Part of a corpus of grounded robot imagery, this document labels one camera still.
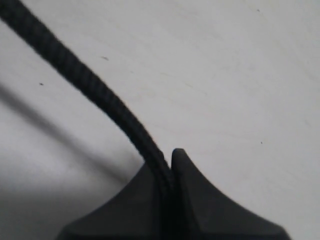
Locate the black braided rope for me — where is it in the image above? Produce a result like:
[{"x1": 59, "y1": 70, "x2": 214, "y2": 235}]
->
[{"x1": 0, "y1": 0, "x2": 177, "y2": 193}]

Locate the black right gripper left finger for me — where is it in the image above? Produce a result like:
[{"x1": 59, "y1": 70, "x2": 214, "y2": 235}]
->
[{"x1": 57, "y1": 164, "x2": 162, "y2": 240}]

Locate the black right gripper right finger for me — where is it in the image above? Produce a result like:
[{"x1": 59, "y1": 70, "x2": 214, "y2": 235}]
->
[{"x1": 171, "y1": 148, "x2": 290, "y2": 240}]

